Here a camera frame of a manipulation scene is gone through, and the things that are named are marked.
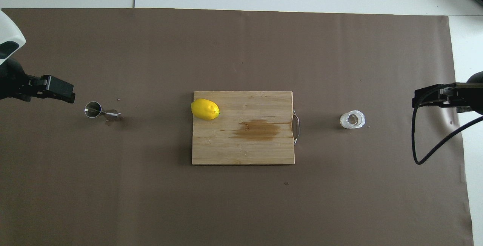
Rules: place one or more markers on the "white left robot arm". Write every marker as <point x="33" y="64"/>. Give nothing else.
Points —
<point x="9" y="31"/>

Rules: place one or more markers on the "brown paper table mat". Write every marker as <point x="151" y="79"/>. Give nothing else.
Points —
<point x="241" y="49"/>

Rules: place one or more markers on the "steel double jigger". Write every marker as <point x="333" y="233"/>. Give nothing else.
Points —
<point x="93" y="109"/>

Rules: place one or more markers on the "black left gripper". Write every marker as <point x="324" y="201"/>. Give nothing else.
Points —
<point x="9" y="80"/>

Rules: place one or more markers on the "clear textured glass cup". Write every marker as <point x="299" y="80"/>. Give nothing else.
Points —
<point x="352" y="119"/>

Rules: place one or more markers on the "yellow lemon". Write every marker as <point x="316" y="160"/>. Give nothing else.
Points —
<point x="205" y="109"/>

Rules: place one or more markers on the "wooden cutting board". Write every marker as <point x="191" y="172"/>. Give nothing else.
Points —
<point x="241" y="144"/>

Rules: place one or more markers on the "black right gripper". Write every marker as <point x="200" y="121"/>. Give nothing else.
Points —
<point x="476" y="95"/>

